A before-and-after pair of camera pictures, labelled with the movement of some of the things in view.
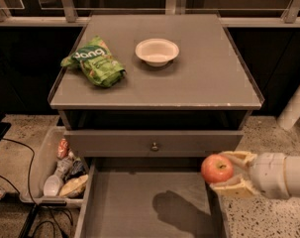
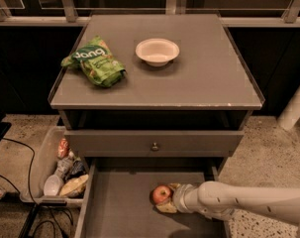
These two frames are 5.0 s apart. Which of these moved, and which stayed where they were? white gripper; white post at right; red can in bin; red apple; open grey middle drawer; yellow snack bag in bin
Moved: red apple; white gripper
Stayed: red can in bin; white post at right; open grey middle drawer; yellow snack bag in bin
